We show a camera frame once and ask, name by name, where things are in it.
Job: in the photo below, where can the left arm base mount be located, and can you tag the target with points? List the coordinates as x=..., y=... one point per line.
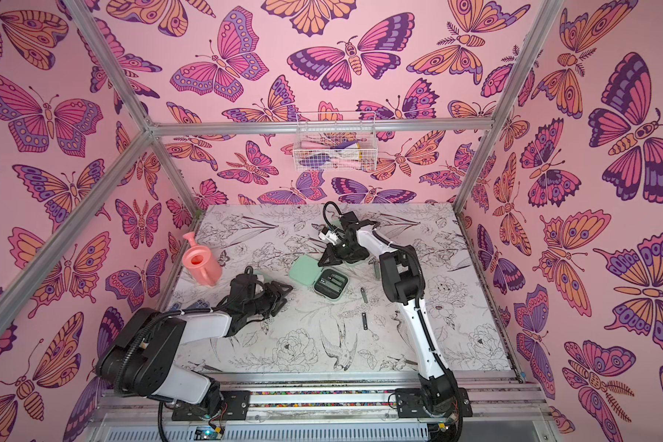
x=228, y=405

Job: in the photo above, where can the white wire wall basket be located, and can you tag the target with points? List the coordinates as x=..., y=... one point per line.
x=331, y=140

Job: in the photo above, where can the green nail clipper case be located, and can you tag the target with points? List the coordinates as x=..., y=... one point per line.
x=262, y=276

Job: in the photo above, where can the blue dotted work glove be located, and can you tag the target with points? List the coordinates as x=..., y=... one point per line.
x=198, y=304

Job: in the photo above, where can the green circuit board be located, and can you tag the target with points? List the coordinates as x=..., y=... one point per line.
x=208, y=433

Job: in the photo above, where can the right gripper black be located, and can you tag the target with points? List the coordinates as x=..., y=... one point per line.
x=342, y=251

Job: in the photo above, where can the pink watering can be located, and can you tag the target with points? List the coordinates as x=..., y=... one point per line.
x=201, y=263

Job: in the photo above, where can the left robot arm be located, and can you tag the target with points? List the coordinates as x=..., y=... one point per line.
x=141, y=360

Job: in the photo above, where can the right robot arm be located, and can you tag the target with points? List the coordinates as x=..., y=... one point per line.
x=403, y=283

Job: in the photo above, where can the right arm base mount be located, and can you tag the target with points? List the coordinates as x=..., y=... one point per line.
x=418, y=403

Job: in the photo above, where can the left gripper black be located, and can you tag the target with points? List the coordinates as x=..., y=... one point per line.
x=275, y=296

